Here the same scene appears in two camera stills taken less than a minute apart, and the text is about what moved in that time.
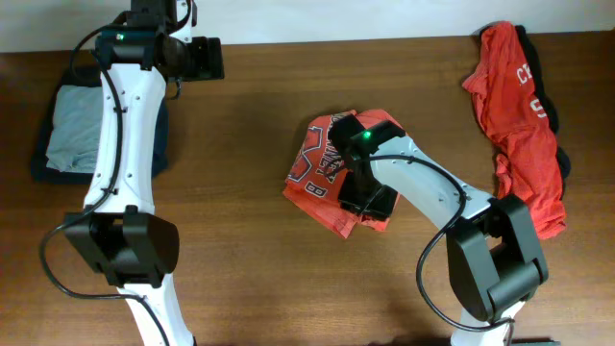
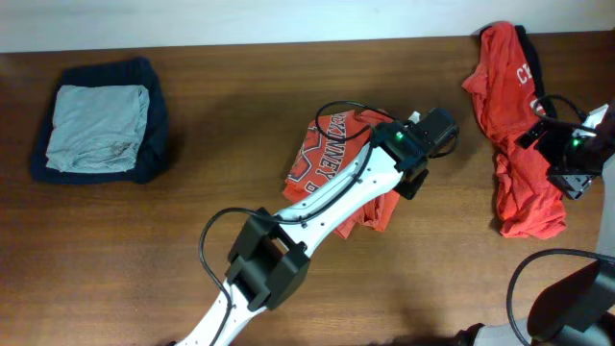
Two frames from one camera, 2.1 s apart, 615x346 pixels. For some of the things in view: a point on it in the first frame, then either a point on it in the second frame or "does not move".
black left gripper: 209,62 to 411,185
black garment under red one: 547,101 does not move
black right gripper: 381,209 to 574,185
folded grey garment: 75,136 does not move
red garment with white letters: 528,162 does not move
